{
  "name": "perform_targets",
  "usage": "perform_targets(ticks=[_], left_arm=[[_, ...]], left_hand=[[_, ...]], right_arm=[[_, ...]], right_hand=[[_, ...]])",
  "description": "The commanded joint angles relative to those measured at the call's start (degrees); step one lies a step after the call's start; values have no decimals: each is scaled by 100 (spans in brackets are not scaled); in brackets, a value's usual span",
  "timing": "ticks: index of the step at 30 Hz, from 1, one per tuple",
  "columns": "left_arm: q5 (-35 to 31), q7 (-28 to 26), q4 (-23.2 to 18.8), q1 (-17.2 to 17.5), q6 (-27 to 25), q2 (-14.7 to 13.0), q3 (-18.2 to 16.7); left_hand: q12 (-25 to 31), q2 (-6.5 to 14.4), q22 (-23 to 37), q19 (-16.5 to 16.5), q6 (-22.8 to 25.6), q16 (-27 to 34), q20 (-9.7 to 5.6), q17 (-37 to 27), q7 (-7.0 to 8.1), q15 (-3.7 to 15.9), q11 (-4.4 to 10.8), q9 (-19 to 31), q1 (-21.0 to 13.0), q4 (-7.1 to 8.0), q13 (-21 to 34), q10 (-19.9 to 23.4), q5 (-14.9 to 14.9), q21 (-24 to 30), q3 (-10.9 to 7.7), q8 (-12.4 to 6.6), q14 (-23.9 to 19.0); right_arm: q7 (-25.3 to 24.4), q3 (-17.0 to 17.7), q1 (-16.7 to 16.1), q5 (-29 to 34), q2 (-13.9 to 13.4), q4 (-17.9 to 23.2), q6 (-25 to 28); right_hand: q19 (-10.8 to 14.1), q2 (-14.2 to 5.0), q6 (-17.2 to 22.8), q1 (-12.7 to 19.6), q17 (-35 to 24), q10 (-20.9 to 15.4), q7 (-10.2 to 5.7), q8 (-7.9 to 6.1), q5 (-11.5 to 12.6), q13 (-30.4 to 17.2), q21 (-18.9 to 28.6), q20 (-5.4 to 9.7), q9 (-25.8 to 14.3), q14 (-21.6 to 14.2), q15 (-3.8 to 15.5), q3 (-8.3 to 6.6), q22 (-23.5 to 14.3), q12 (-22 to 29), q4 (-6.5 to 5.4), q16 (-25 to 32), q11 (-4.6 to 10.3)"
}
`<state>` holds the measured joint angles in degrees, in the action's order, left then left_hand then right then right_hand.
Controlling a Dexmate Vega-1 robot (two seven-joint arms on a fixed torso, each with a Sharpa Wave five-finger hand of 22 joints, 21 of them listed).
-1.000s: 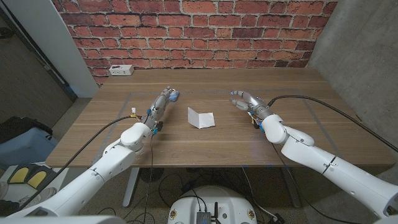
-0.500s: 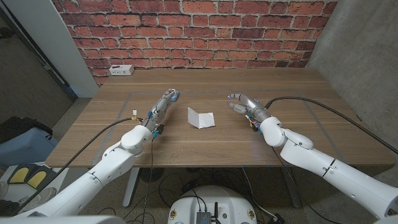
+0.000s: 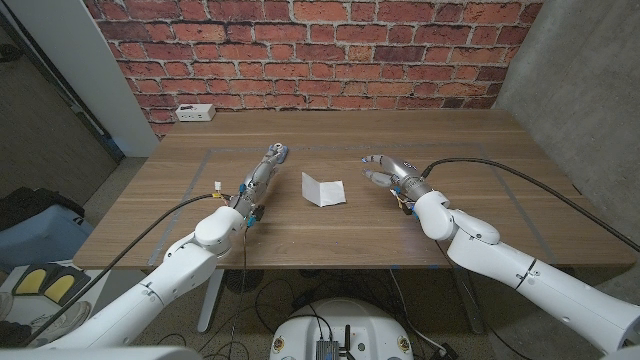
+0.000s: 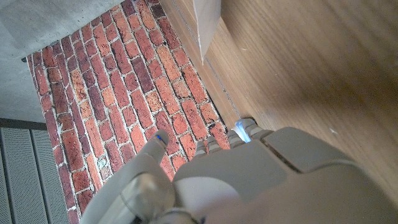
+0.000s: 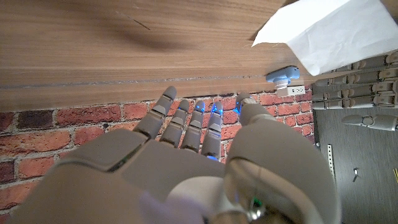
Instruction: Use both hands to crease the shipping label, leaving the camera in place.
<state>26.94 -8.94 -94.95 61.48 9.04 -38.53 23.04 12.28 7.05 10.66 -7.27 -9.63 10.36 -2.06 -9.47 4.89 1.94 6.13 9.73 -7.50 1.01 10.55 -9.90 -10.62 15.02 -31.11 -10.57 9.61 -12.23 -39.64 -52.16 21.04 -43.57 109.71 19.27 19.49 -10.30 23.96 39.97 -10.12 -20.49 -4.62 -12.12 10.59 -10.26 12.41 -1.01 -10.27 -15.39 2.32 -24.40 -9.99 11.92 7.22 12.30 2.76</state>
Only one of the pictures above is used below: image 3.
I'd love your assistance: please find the silver box with antenna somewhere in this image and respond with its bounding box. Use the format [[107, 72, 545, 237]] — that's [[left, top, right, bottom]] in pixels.
[[315, 324, 353, 360]]

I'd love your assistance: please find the black yellow foot pedal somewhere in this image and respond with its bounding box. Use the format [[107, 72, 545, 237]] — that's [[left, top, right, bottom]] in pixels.
[[10, 263, 59, 296], [42, 267, 92, 307]]

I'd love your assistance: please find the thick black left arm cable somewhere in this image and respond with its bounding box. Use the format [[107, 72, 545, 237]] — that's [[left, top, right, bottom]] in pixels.
[[21, 192, 230, 347]]

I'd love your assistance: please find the white power strip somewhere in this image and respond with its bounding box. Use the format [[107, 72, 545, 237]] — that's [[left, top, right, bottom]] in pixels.
[[174, 103, 217, 123]]

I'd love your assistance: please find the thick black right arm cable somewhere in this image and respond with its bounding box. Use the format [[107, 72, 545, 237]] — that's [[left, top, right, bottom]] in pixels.
[[421, 157, 640, 253]]

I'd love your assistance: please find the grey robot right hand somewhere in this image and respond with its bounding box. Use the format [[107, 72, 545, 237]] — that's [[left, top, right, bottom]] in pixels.
[[360, 154, 434, 211]]

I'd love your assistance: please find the dark grey door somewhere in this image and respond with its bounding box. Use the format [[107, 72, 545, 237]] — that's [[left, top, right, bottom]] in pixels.
[[0, 14, 126, 206]]

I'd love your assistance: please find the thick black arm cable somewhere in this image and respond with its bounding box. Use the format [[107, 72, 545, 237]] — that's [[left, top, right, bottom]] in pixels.
[[21, 192, 230, 347], [421, 157, 640, 253]]

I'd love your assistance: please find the white paper shipping label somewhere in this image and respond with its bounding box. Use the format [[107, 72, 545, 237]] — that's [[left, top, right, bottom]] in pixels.
[[301, 171, 347, 208]]

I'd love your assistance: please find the white robot torso base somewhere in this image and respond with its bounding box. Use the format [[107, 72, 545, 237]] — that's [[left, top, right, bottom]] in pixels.
[[269, 298, 415, 360]]

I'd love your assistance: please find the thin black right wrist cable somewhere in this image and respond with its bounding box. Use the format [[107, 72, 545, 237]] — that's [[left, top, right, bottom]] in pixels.
[[433, 239, 457, 274]]

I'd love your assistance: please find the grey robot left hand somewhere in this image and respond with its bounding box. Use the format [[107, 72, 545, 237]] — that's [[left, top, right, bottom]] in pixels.
[[228, 144, 289, 227]]

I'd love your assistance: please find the round black floor fan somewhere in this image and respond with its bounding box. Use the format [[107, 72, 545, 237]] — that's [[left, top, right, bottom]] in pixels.
[[223, 269, 265, 294]]

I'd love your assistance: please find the blue storage bin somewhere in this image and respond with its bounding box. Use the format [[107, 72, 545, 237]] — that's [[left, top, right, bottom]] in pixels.
[[0, 203, 95, 274]]

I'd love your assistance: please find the white grey sneaker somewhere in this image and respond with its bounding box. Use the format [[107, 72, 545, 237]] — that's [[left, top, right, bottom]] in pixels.
[[29, 299, 93, 346]]

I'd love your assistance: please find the grey table leg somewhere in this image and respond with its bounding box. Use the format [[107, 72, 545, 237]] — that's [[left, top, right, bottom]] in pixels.
[[452, 267, 486, 335]]

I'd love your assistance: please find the black bag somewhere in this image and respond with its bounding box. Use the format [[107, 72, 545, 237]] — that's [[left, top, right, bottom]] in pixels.
[[0, 187, 86, 232]]

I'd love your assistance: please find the white table leg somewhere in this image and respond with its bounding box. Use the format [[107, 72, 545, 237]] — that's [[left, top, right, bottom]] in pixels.
[[196, 268, 225, 333]]

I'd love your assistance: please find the red brick printed backdrop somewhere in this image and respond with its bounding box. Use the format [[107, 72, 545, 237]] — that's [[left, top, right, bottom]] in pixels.
[[82, 0, 546, 139]]

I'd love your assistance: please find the black power adapter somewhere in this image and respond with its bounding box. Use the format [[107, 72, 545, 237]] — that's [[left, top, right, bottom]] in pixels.
[[430, 342, 459, 360]]

